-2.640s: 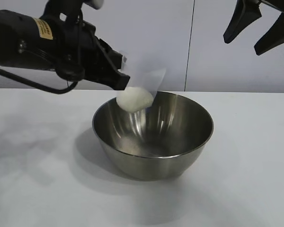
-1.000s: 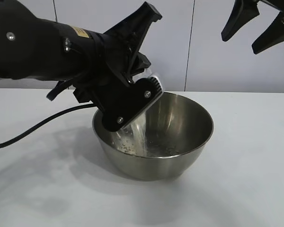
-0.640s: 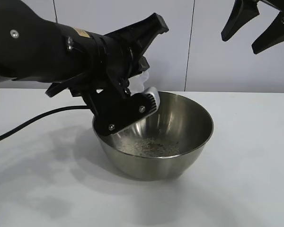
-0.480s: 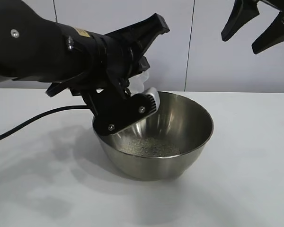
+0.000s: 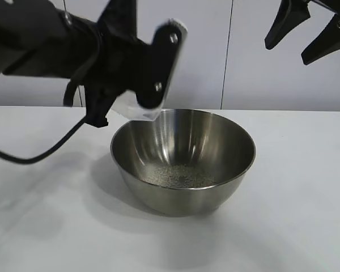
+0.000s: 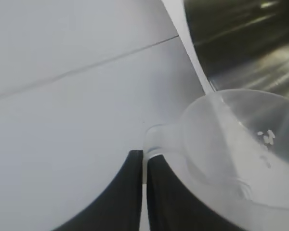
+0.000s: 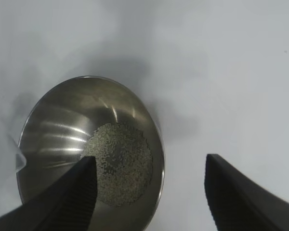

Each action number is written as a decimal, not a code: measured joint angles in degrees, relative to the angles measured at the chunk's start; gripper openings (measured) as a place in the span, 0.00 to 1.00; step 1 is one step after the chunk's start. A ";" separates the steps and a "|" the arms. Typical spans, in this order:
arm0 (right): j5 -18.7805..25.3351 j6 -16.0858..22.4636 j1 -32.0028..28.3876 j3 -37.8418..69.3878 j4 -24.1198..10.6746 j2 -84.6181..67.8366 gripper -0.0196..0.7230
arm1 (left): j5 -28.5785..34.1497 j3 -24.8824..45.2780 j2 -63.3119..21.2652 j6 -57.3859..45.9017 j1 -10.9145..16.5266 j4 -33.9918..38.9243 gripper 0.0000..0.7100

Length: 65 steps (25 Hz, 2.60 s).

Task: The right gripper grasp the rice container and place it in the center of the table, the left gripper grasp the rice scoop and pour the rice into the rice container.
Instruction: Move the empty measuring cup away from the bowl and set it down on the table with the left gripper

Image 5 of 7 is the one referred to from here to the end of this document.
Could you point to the clear plastic measuring cup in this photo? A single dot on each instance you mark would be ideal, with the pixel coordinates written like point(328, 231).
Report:
point(136, 113)

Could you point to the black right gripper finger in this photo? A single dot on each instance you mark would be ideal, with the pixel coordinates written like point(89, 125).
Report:
point(286, 25)
point(326, 45)

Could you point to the white rice grains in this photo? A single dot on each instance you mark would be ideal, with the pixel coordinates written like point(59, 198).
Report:
point(187, 175)

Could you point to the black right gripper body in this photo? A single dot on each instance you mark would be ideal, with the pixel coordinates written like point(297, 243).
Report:
point(334, 5)

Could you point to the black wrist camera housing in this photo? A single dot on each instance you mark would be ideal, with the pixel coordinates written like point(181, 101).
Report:
point(96, 110)

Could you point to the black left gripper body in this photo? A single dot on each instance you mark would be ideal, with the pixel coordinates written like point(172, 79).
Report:
point(158, 62)

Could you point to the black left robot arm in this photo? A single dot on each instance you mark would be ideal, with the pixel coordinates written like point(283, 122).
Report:
point(31, 42)

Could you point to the stainless steel mixing bowl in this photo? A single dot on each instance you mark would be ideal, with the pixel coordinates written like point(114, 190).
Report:
point(184, 198)

